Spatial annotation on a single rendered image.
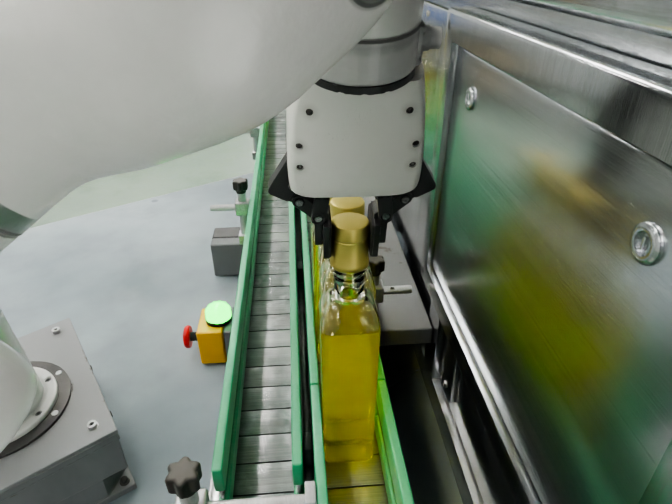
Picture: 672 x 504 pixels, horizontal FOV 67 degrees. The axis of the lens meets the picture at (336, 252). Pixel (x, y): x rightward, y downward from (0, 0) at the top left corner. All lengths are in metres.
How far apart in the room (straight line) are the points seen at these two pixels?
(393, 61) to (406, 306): 0.55
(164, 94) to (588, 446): 0.31
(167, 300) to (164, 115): 0.93
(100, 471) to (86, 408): 0.08
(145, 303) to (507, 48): 0.87
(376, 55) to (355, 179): 0.10
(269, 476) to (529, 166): 0.42
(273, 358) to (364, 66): 0.50
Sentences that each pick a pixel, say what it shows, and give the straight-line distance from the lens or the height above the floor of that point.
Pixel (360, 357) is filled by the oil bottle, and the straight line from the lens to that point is 0.49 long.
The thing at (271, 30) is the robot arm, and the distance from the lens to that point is 0.19.
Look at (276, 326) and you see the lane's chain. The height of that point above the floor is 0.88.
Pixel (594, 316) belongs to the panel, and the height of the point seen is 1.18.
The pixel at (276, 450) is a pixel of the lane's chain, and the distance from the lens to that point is 0.63.
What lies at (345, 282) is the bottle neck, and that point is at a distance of 0.45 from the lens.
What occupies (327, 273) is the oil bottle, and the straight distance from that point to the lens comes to 0.52.
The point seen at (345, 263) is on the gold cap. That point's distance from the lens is 0.44.
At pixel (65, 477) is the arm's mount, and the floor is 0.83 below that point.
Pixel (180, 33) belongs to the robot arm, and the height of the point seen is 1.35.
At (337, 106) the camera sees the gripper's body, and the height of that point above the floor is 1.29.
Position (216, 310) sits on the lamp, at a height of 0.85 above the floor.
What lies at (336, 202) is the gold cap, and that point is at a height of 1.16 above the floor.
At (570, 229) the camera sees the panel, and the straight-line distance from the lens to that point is 0.36.
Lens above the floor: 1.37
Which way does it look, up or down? 31 degrees down
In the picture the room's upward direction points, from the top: straight up
